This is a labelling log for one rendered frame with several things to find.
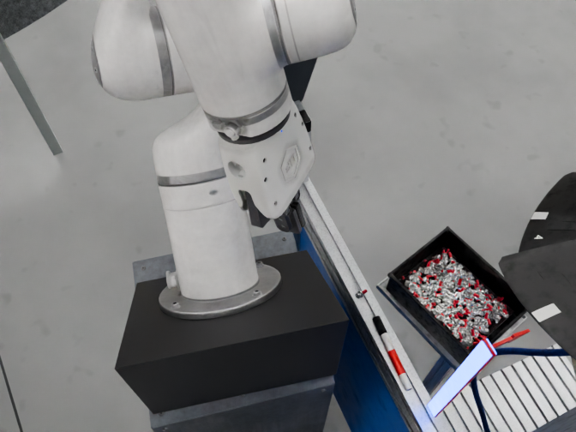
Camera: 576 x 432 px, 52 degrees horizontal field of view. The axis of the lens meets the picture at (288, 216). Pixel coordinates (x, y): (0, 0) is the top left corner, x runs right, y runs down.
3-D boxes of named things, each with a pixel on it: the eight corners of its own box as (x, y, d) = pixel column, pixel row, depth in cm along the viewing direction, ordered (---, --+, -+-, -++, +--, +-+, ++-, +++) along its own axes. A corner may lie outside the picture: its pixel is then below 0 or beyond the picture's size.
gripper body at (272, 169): (256, 149, 52) (285, 228, 60) (306, 78, 57) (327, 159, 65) (189, 136, 55) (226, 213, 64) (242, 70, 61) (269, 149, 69)
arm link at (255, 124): (257, 129, 50) (266, 153, 53) (301, 66, 55) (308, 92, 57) (181, 116, 54) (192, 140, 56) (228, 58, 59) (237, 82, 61)
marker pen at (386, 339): (414, 387, 100) (380, 314, 107) (405, 389, 100) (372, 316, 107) (412, 389, 101) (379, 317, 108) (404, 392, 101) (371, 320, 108)
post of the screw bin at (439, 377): (410, 421, 182) (484, 329, 113) (403, 427, 181) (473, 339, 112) (402, 413, 183) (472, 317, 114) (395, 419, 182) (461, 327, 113)
